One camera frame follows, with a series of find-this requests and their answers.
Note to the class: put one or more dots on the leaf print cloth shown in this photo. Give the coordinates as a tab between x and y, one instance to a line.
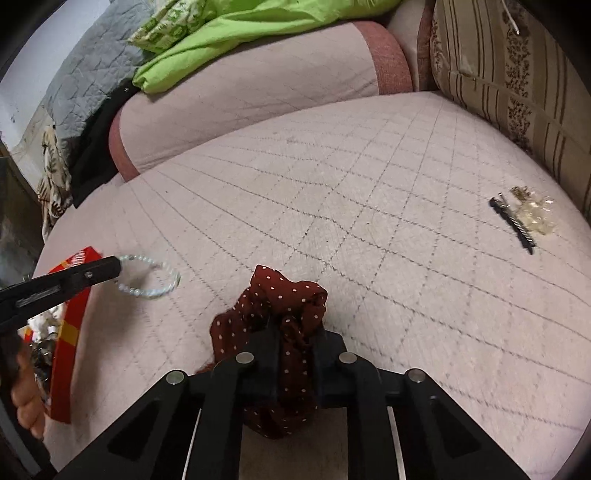
53	184

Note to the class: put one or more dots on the black organza scrunchie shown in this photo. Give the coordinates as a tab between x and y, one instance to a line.
41	364

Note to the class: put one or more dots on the white floral scrunchie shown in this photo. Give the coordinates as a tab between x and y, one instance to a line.
46	323

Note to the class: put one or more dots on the green patterned pillow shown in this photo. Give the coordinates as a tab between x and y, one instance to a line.
166	27

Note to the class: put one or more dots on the person's left hand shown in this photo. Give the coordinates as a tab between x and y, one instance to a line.
27	406

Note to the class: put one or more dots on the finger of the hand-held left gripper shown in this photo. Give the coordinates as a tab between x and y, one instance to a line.
60	288

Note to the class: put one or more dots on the lime green cloth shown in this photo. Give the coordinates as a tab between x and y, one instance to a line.
231	37

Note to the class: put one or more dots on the grey quilted blanket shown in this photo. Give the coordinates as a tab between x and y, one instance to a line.
83	83

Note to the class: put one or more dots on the pink bolster pillow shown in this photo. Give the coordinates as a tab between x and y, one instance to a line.
254	92

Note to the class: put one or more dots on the beige striped cushion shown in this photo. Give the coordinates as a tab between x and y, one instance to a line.
485	60

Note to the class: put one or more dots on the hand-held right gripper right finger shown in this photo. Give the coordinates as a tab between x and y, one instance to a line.
332	369

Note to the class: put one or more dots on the black cloth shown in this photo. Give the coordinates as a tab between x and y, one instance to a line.
97	152

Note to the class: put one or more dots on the red box with white inside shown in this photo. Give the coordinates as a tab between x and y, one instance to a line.
69	332

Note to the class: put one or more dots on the clear rhinestone hair clip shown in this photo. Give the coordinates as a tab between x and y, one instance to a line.
535	217

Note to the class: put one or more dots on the black metal hair clip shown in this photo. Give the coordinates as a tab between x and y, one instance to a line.
512	221

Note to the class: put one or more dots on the dark red dotted scrunchie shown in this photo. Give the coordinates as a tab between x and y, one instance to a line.
277	295

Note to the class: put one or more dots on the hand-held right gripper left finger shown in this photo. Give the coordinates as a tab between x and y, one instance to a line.
263	369

